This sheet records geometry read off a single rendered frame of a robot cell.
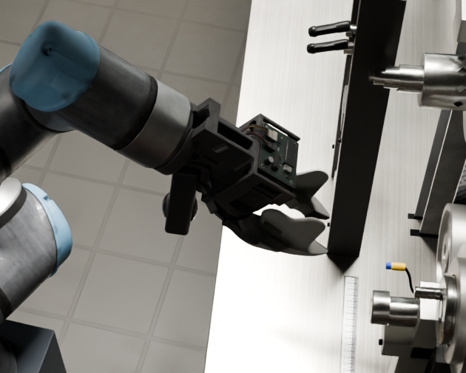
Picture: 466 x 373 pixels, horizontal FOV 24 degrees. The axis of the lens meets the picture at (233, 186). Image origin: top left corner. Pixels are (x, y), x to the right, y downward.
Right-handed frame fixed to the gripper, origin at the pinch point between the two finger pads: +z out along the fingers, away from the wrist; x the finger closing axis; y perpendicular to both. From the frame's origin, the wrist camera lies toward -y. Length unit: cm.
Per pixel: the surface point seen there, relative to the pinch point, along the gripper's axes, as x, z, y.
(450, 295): -2.5, 15.6, 4.9
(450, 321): -4.9, 16.4, 4.0
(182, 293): 66, 66, -121
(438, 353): 0.2, 28.8, -8.4
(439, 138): 33.1, 29.1, -8.1
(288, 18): 73, 24, -38
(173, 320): 58, 65, -122
